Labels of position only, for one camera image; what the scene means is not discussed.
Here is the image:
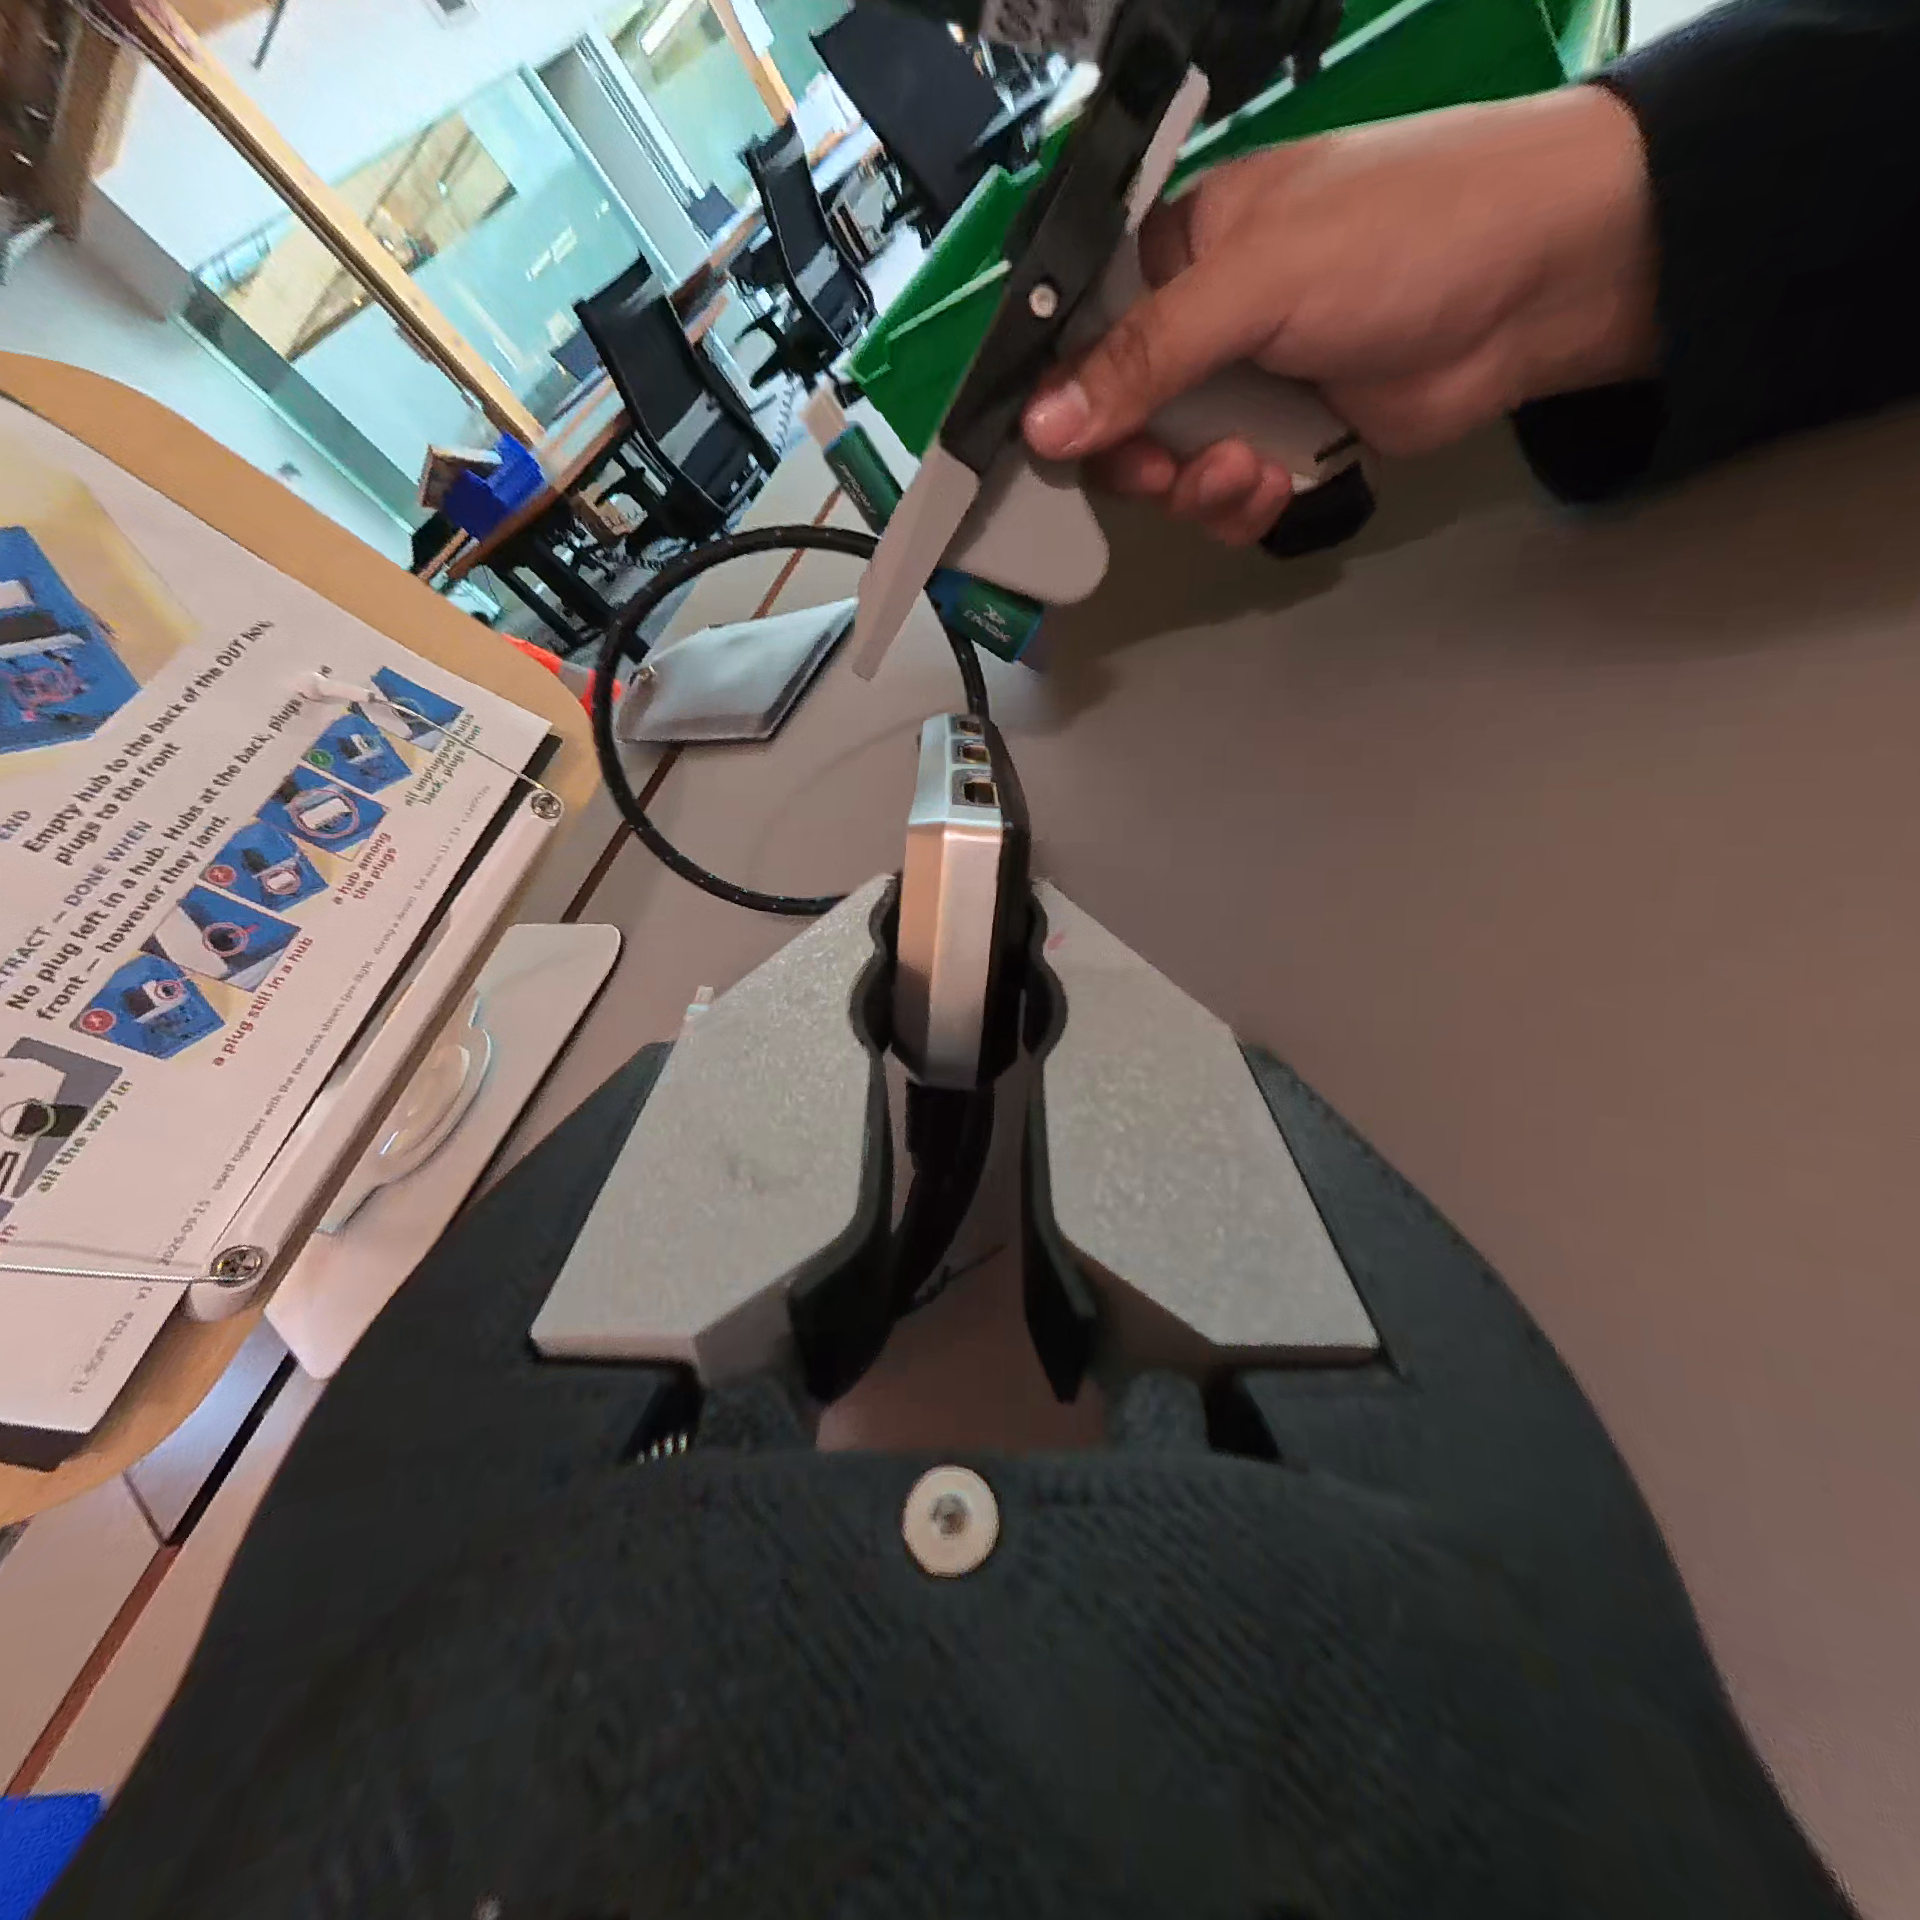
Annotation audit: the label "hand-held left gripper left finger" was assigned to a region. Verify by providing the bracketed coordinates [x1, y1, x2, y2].
[527, 873, 902, 1403]

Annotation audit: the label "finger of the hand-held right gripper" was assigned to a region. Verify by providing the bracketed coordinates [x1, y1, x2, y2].
[928, 456, 1116, 609]
[852, 449, 991, 684]

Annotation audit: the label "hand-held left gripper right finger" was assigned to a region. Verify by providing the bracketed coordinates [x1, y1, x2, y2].
[1020, 882, 1383, 1403]

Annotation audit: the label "black braided cable green plugs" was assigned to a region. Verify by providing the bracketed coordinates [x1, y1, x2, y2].
[596, 394, 1052, 921]

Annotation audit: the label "thin black hub cable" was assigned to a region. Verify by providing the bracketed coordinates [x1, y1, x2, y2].
[885, 1080, 1000, 1326]

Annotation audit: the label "brushed metal hub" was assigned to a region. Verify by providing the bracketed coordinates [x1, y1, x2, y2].
[896, 711, 1038, 1094]

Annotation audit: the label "green storage bin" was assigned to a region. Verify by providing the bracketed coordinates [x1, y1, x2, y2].
[847, 0, 1631, 456]

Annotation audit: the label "blue storage bin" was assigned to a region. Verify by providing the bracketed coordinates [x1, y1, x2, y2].
[0, 1793, 110, 1920]

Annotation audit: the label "person's right forearm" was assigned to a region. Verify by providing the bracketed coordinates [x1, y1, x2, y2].
[1515, 0, 1920, 508]

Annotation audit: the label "person's right hand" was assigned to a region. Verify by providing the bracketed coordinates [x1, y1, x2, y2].
[1020, 83, 1671, 550]

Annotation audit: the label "small blue crate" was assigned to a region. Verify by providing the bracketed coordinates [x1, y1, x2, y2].
[447, 435, 548, 537]

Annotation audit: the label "printed instruction sheet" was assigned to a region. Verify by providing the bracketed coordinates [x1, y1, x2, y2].
[0, 399, 560, 1432]

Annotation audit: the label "wooden stand board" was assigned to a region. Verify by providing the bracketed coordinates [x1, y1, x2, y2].
[0, 353, 605, 1528]

